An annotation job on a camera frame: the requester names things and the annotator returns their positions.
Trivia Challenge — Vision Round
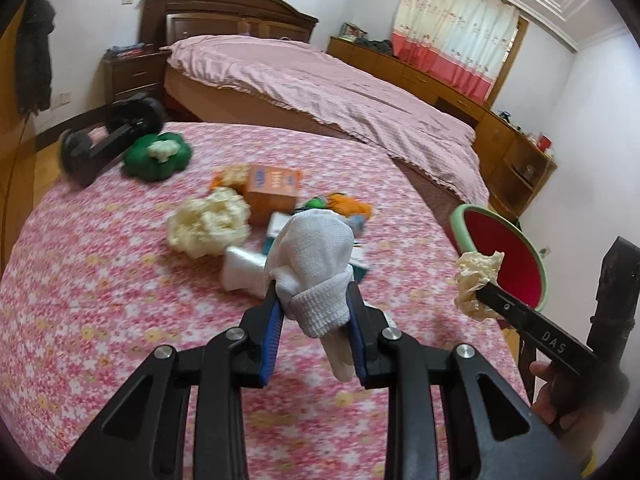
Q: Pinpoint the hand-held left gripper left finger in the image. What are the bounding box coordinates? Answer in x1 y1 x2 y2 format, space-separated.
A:
55 285 286 480

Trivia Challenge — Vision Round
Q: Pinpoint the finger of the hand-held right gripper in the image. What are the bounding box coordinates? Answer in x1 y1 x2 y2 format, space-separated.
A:
475 280 543 338

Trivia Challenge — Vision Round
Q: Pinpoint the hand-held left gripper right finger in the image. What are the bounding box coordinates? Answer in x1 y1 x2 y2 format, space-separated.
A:
345 282 583 480

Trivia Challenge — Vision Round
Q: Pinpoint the cream paper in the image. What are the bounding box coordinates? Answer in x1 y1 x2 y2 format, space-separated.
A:
454 250 506 321

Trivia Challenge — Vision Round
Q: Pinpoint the red chair green rim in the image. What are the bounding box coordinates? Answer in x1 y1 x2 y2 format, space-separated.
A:
449 204 549 311

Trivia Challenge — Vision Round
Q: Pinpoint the white knit sock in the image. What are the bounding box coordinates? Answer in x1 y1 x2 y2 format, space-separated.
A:
267 210 356 382

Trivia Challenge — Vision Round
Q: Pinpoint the orange cardboard box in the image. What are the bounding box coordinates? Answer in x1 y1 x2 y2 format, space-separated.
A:
244 165 304 226

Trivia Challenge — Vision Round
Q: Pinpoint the person's right hand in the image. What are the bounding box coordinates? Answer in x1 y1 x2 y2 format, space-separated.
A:
530 360 601 456

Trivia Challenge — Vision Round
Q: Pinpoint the white tissue packet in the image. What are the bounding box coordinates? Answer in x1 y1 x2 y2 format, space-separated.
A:
221 245 273 295

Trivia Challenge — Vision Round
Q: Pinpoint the dark wooden chair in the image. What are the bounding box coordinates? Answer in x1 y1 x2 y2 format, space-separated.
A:
502 236 640 416

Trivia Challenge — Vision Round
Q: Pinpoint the cream fluffy plush ball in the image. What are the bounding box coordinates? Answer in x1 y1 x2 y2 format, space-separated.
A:
166 186 252 259

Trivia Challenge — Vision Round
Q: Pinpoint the orange and green plush toy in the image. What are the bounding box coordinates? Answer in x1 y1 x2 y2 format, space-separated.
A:
327 192 376 221

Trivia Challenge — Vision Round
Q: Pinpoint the orange cracker packet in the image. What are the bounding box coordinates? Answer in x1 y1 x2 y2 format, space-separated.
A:
210 165 251 193

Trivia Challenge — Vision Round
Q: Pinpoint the long wooden cabinet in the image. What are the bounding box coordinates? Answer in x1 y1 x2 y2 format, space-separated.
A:
327 35 558 221

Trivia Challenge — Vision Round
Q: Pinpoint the pink floral tablecloth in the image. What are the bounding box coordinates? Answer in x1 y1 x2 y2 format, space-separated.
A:
0 120 531 476

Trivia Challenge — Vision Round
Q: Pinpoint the black dumbbell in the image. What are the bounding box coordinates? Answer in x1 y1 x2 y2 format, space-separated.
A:
59 95 166 188

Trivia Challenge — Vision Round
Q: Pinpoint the pink checked bed blanket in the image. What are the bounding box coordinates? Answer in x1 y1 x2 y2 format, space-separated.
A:
160 35 491 206

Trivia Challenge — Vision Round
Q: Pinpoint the white and pink curtain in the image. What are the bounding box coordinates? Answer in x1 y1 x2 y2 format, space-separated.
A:
391 0 521 103

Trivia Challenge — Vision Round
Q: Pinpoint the dark wooden nightstand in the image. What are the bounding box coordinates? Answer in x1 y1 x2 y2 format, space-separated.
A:
102 52 168 106

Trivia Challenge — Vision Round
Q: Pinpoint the pile of folded clothes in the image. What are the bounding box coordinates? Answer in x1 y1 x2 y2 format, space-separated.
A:
106 44 151 58

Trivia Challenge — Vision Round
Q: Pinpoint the orange wooden wardrobe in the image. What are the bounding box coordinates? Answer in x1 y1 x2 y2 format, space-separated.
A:
0 5 46 261

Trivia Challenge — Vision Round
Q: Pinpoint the dark wooden bed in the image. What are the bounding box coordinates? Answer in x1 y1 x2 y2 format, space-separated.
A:
137 0 491 241

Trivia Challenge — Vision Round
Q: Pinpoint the black hanging coat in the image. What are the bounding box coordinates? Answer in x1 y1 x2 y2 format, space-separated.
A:
14 0 56 116

